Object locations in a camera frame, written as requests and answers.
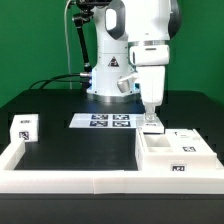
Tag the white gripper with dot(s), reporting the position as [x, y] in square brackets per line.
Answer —
[150, 62]

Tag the white door panel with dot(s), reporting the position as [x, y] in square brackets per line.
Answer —
[155, 127]
[188, 142]

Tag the white cabinet body box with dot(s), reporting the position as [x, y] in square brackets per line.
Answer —
[151, 153]

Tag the small white cabinet top block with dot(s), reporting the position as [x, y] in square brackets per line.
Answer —
[25, 126]

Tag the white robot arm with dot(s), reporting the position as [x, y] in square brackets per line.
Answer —
[132, 38]

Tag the white fiducial marker sheet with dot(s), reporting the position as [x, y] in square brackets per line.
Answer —
[98, 120]

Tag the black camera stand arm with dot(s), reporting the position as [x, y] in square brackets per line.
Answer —
[84, 16]

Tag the white U-shaped fence frame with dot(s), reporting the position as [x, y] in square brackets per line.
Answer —
[101, 182]

